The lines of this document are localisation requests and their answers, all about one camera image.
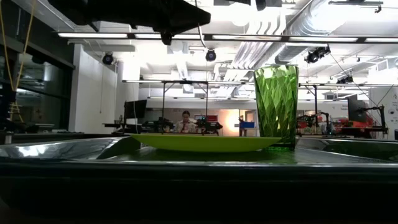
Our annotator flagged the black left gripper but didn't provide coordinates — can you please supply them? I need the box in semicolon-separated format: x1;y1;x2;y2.
48;0;211;46

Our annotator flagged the green faceted glass tumbler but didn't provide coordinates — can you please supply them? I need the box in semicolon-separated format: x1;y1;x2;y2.
253;64;300;152

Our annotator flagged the lime green plate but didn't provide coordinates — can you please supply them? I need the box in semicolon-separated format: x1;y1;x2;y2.
129;133;282;153

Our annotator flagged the dark green plastic tray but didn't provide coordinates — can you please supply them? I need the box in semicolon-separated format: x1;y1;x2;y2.
0;136;398;218

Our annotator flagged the black monitor on arm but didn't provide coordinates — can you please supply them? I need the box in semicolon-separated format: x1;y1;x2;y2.
347;94;368;123

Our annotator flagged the black monitor on stand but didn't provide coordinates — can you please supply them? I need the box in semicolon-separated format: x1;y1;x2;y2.
123;99;148;119

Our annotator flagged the person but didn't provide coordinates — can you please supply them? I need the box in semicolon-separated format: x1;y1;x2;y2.
175;110;197;134

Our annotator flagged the overhead frame bar with lights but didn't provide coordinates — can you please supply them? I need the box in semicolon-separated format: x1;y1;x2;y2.
57;32;398;44

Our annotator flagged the black background station frame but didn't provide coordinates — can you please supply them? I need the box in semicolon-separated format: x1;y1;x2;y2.
161;80;209;135

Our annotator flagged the silver ventilation duct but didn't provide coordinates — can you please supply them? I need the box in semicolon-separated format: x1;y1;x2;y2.
275;0;343;65

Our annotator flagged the black hanging camera cluster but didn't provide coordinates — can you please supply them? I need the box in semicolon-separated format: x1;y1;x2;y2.
303;45;331;64

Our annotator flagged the yellow cord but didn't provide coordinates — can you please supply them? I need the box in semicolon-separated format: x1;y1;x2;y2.
0;0;35;123

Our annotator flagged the black table edge frame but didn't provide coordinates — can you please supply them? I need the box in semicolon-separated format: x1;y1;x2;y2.
0;130;135;144

